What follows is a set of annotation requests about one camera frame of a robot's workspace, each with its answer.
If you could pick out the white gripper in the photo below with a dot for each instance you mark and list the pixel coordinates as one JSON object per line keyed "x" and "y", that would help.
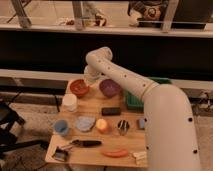
{"x": 91, "y": 75}

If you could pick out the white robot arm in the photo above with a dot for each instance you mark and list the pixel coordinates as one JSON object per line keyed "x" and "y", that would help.
{"x": 170, "y": 132}

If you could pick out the red bowl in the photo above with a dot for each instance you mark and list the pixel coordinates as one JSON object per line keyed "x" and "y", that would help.
{"x": 79, "y": 88}

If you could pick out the purple bowl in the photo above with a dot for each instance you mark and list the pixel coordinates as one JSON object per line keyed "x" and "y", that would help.
{"x": 109, "y": 88}

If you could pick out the white cup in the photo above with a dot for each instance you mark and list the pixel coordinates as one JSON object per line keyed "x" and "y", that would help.
{"x": 69, "y": 101}

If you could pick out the black rectangular block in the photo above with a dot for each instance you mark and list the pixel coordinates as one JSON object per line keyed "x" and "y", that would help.
{"x": 110, "y": 111}

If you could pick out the light blue cloth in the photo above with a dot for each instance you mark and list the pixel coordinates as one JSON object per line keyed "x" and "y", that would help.
{"x": 85, "y": 123}

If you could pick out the yellow red apple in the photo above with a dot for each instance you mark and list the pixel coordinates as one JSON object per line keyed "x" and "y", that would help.
{"x": 102, "y": 126}

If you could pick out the green plastic bin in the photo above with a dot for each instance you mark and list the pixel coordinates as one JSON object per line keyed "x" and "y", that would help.
{"x": 135, "y": 104}

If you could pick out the blue cup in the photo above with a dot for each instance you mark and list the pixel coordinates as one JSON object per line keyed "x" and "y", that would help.
{"x": 61, "y": 127}

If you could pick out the small blue object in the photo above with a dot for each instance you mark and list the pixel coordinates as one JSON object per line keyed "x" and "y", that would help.
{"x": 141, "y": 124}

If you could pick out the orange carrot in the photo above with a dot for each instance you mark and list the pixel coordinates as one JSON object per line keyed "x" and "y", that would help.
{"x": 115, "y": 154}

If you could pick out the metal square clip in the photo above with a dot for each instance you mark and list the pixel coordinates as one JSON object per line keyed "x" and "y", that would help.
{"x": 60, "y": 155}

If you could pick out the white box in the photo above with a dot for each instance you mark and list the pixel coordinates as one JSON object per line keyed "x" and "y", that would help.
{"x": 139, "y": 157}

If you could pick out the black handled tool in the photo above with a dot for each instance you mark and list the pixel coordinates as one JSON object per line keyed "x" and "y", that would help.
{"x": 82, "y": 143}

